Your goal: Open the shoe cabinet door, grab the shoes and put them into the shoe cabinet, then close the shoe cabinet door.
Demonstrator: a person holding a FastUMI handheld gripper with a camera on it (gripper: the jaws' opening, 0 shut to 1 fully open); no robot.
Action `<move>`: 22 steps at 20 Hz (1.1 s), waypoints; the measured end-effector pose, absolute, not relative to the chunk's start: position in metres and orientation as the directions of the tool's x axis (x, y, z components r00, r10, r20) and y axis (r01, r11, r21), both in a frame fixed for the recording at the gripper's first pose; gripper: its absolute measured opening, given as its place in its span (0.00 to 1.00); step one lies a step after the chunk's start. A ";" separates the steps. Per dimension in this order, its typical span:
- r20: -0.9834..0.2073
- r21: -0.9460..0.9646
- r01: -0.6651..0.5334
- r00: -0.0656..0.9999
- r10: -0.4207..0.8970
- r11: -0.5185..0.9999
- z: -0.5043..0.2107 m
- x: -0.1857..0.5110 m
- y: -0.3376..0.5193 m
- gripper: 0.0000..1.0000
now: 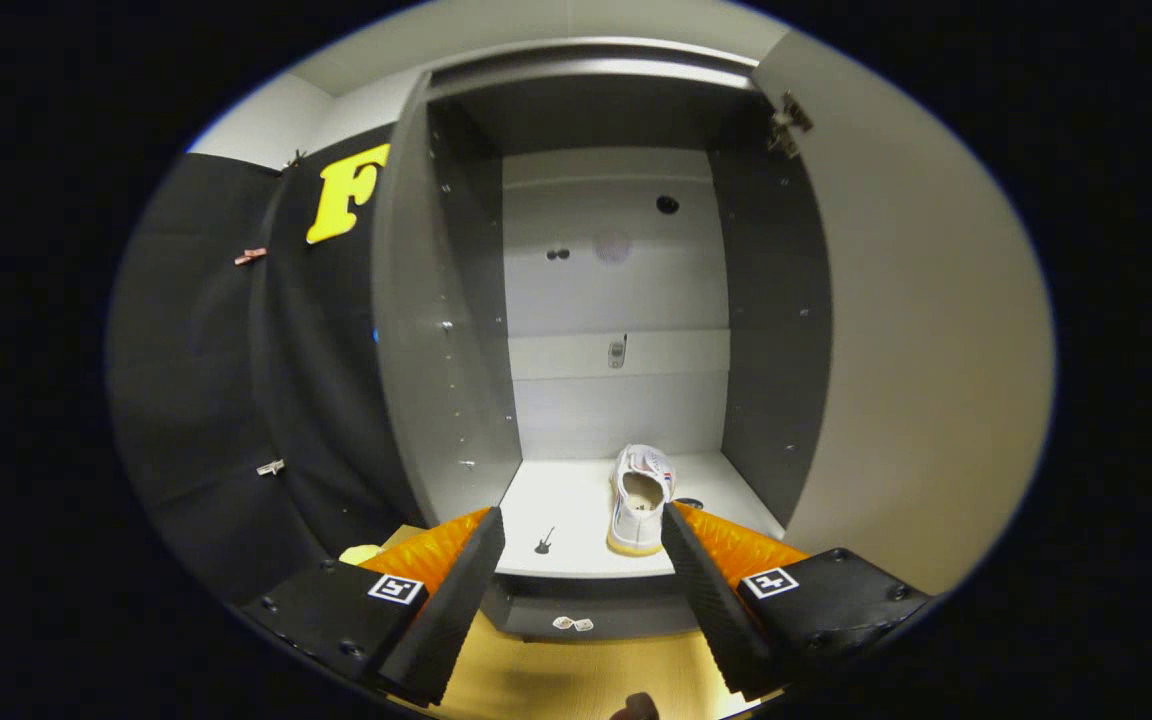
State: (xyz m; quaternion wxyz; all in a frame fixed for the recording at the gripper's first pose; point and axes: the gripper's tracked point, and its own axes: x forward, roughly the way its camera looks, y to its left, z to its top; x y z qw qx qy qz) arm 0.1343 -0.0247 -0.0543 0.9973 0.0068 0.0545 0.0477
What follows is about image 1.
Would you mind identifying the white canvas shoe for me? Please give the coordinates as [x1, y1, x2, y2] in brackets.
[606, 444, 677, 557]

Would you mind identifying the black backdrop cloth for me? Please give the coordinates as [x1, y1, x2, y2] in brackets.
[106, 125, 427, 601]

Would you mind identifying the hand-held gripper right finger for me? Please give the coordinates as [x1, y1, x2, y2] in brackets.
[658, 500, 937, 701]

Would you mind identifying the grey shoe cabinet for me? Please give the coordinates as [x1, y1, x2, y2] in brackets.
[371, 40, 832, 641]

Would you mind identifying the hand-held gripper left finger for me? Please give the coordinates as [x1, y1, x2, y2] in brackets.
[236, 505, 507, 706]

